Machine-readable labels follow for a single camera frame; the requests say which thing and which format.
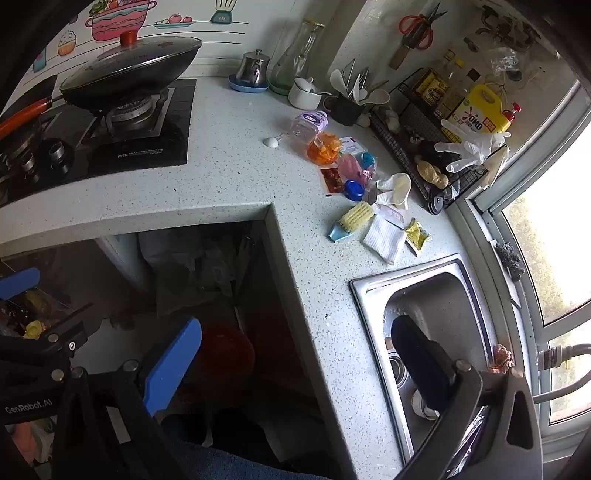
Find pink pot wall sticker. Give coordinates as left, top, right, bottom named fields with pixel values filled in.
left=85, top=0, right=160, bottom=44

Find purple label plastic bottle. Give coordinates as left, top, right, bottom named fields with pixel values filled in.
left=290, top=111, right=329, bottom=145

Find glass carafe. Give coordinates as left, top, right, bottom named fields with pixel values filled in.
left=270, top=19, right=321, bottom=92

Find white condiment jar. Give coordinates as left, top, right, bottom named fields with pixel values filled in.
left=288, top=78, right=331, bottom=110

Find yellow brush blue handle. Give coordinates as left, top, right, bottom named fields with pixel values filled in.
left=329, top=202, right=375, bottom=243

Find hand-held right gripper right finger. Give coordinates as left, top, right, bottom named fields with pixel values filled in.
left=392, top=315, right=544, bottom=480

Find red sauce sachet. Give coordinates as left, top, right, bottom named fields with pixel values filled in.
left=320, top=167, right=345, bottom=195

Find clear bottle yellow cap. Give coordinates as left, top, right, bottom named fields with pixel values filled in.
left=436, top=58, right=467, bottom=118

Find blue plastic tray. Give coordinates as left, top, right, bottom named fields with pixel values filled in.
left=228, top=75, right=271, bottom=93

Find orange plastic bag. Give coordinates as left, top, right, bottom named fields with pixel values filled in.
left=307, top=131, right=342, bottom=166

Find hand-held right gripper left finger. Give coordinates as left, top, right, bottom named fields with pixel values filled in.
left=28, top=318, right=202, bottom=480

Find black round disc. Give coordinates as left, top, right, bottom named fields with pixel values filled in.
left=426, top=187, right=451, bottom=215

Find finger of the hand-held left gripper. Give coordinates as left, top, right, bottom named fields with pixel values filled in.
left=0, top=318, right=89, bottom=360
left=0, top=267, right=41, bottom=301

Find yellow sachet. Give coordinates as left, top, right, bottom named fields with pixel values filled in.
left=404, top=218, right=432, bottom=256

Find copper scouring pad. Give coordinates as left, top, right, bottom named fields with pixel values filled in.
left=489, top=344, right=514, bottom=370

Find white plastic spoon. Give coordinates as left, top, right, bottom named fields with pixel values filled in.
left=263, top=129, right=296, bottom=149

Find black plastic bag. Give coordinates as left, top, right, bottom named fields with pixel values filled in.
left=418, top=138, right=451, bottom=160

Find wooden handled knife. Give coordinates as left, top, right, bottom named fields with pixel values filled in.
left=389, top=28, right=423, bottom=71

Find dark utensil holder cup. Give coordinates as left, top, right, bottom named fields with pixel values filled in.
left=323, top=92, right=365, bottom=127

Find pink wrapper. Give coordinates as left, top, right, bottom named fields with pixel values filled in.
left=337, top=154, right=372, bottom=185

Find dark bottle yellow label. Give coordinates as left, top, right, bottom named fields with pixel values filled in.
left=412, top=50, right=455, bottom=106

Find dark wall hooks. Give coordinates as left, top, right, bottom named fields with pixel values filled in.
left=478, top=4, right=532, bottom=47

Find red handled scissors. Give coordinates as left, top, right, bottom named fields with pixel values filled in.
left=398, top=2, right=448, bottom=49

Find yellow detergent jug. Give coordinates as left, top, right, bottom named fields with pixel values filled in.
left=455, top=83, right=522, bottom=139

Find black wire rack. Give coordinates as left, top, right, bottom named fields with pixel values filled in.
left=369, top=67, right=511, bottom=215

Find crumpled white glove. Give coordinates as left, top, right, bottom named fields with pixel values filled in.
left=369, top=173, right=413, bottom=209

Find grey plastic bag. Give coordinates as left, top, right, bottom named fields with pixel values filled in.
left=139, top=226, right=259, bottom=315

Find white paper slip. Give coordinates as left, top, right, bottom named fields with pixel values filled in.
left=372, top=203, right=407, bottom=227

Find red bin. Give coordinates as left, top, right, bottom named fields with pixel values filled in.
left=194, top=323, right=257, bottom=398

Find stainless steel sink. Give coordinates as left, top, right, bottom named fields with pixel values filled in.
left=348, top=253, right=515, bottom=467

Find white woven packet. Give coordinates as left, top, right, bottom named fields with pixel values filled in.
left=361, top=215, right=407, bottom=265

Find steel teapot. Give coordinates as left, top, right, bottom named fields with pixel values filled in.
left=235, top=49, right=269, bottom=88

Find black gas stove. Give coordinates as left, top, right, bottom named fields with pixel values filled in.
left=0, top=78, right=198, bottom=208

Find steel wool pad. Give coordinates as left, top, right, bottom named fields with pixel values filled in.
left=494, top=241, right=526, bottom=281

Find glass wok lid red knob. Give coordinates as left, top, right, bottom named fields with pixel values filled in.
left=74, top=31, right=203, bottom=88

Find black wok with orange handle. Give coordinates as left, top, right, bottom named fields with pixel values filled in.
left=0, top=39, right=204, bottom=139

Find steel chopsticks bundle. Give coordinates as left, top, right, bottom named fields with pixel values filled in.
left=347, top=59, right=389, bottom=95

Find window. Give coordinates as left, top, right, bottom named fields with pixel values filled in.
left=457, top=78, right=591, bottom=453

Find colourful plastic clutter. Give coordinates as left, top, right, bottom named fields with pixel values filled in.
left=0, top=288, right=56, bottom=340

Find clear plastic bag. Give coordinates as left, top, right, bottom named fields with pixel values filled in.
left=489, top=46, right=525, bottom=84

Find ginger root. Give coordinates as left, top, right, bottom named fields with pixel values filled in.
left=416, top=157, right=450, bottom=189

